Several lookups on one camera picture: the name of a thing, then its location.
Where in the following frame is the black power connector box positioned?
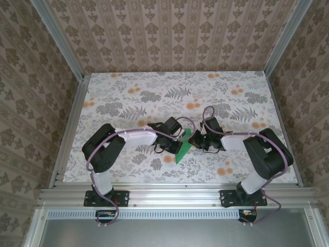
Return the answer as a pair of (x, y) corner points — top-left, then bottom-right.
(95, 209), (118, 223)
(238, 208), (258, 223)

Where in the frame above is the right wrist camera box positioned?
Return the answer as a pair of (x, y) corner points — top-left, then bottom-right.
(199, 116), (222, 135)

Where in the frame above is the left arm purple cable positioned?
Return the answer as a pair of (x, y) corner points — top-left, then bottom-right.
(86, 116), (196, 227)

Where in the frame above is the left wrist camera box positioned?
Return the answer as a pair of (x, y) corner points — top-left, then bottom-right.
(147, 116), (182, 136)

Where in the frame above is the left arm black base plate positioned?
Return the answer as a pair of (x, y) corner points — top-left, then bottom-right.
(84, 189), (130, 208)

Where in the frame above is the aluminium table side rail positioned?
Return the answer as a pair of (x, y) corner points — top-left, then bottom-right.
(48, 73), (91, 189)
(264, 72), (304, 188)

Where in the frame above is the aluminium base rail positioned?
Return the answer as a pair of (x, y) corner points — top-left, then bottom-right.
(36, 187), (319, 209)

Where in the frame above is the slotted grey cable duct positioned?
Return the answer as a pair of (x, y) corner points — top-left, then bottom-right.
(47, 208), (242, 220)

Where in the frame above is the aluminium frame post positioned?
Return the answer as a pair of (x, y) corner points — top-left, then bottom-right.
(32, 0), (86, 79)
(262, 0), (309, 76)

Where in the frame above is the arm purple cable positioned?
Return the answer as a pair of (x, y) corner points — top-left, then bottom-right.
(202, 105), (290, 227)
(86, 116), (196, 227)

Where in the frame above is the green paper sheet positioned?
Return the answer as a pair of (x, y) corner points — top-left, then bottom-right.
(175, 128), (194, 165)

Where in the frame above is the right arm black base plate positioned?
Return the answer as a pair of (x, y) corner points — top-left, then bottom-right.
(220, 189), (268, 208)

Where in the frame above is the floral table cover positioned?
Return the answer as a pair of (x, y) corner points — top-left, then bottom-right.
(62, 72), (299, 185)

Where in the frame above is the grey metal panel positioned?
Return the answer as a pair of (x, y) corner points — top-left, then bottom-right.
(24, 207), (323, 247)

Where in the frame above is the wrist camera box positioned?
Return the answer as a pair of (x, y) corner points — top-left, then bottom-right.
(147, 116), (182, 136)
(199, 116), (222, 135)

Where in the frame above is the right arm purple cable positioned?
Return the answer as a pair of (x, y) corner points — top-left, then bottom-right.
(202, 105), (290, 227)

